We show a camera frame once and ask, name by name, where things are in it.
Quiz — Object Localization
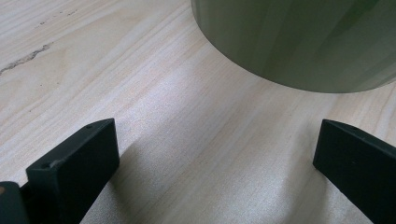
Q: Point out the green plastic trash bin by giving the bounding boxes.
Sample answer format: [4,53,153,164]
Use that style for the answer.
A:
[190,0,396,93]

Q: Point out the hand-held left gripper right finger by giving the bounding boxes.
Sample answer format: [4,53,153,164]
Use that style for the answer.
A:
[313,119,396,224]

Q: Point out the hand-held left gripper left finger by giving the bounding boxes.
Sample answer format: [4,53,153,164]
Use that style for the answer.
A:
[26,118,120,224]

